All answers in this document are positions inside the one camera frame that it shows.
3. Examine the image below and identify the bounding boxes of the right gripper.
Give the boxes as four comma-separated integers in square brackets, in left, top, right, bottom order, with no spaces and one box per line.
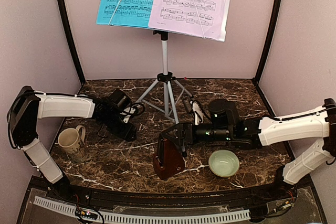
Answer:
[162,121,233,147]

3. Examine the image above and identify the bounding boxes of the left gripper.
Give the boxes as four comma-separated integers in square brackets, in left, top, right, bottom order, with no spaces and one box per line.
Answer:
[100,113,137,142]

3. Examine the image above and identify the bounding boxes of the brown wooden metronome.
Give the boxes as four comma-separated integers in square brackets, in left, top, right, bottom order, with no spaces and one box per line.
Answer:
[153,138,185,180]

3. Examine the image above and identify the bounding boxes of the clear plastic metronome cover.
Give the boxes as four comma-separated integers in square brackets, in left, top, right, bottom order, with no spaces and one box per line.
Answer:
[115,142,138,155]

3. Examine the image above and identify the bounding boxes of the grey folding music stand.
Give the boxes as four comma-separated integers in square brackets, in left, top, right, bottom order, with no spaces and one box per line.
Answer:
[96,0,234,157]

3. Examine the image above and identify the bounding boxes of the purple sheet music page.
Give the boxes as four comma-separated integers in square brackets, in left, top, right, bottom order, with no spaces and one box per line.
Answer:
[149,0,230,42]

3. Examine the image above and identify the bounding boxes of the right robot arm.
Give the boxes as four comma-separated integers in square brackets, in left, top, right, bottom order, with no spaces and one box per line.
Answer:
[153,98,335,200]

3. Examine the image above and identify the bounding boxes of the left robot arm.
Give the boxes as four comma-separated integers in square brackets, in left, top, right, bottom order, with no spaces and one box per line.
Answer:
[7,86,137,201]

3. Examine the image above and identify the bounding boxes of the cream printed mug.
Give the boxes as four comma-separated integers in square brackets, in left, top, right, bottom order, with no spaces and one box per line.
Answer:
[57,125,88,163]

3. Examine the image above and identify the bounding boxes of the pale green ceramic bowl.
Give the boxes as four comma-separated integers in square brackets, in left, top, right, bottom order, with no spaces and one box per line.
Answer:
[208,150,240,177]

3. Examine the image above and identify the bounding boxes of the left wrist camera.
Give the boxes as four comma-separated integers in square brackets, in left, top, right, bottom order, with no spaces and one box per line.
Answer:
[120,102,145,123]

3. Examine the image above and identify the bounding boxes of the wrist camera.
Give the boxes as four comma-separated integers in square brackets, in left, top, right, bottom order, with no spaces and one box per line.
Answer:
[120,102,145,123]
[182,97,204,125]

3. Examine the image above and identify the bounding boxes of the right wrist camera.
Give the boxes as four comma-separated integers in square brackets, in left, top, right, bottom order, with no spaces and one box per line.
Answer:
[182,97,204,125]

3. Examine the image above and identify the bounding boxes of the grey slotted cable duct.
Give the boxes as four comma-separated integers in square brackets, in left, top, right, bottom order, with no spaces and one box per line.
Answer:
[33,196,250,223]

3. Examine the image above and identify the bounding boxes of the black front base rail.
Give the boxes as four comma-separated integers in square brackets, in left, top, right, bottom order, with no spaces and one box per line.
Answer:
[20,175,321,212]

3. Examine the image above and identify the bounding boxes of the left black frame post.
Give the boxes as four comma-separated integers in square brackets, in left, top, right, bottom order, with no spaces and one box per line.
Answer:
[57,0,86,85]

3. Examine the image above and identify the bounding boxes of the black frame post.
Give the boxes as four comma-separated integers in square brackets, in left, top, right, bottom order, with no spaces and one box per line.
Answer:
[254,0,281,86]
[57,0,86,85]

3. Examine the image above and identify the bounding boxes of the right black frame post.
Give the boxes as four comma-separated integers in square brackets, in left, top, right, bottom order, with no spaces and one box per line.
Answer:
[254,0,281,86]

